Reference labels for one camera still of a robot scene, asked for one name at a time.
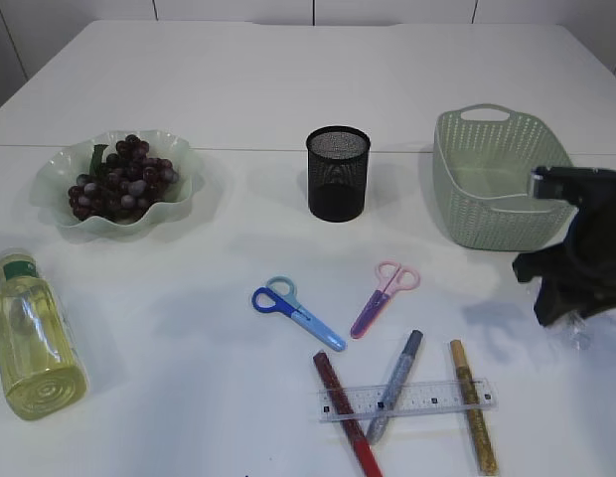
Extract silver glitter pen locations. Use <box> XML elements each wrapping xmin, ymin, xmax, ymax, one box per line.
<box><xmin>366</xmin><ymin>330</ymin><xmax>423</xmax><ymax>445</ymax></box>

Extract purple artificial grape bunch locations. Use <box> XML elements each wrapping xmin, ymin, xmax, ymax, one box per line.
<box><xmin>68</xmin><ymin>134</ymin><xmax>180</xmax><ymax>224</ymax></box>

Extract red glitter pen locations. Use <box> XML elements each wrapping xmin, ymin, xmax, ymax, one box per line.
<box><xmin>313</xmin><ymin>351</ymin><xmax>383</xmax><ymax>477</ymax></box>

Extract pale green wavy plate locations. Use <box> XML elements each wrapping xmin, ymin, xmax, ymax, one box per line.
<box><xmin>30</xmin><ymin>129</ymin><xmax>202</xmax><ymax>238</ymax></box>

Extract clear plastic ruler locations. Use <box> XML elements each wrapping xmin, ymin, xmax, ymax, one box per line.
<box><xmin>317</xmin><ymin>380</ymin><xmax>498</xmax><ymax>422</ymax></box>

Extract gold glitter pen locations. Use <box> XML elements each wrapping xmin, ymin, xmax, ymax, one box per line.
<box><xmin>449</xmin><ymin>339</ymin><xmax>499</xmax><ymax>476</ymax></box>

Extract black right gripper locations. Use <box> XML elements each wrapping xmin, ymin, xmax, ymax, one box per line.
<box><xmin>512</xmin><ymin>190</ymin><xmax>616</xmax><ymax>327</ymax></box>

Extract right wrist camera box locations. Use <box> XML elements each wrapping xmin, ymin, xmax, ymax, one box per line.
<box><xmin>529</xmin><ymin>166</ymin><xmax>616</xmax><ymax>207</ymax></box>

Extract clear plastic sheet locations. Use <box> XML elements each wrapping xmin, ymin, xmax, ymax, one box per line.
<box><xmin>562</xmin><ymin>313</ymin><xmax>593</xmax><ymax>351</ymax></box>

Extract blue scissors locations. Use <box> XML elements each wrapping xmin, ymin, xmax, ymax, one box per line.
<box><xmin>251</xmin><ymin>275</ymin><xmax>347</xmax><ymax>352</ymax></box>

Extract green woven plastic basket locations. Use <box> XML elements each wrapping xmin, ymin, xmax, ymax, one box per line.
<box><xmin>432</xmin><ymin>104</ymin><xmax>573</xmax><ymax>251</ymax></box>

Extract black mesh pen holder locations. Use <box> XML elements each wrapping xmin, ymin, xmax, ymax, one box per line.
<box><xmin>306</xmin><ymin>125</ymin><xmax>371</xmax><ymax>223</ymax></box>

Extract pink scissors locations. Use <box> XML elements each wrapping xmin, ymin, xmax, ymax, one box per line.
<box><xmin>350</xmin><ymin>260</ymin><xmax>421</xmax><ymax>339</ymax></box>

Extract yellow tea bottle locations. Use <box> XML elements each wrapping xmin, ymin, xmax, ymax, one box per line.
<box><xmin>0</xmin><ymin>248</ymin><xmax>88</xmax><ymax>420</ymax></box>

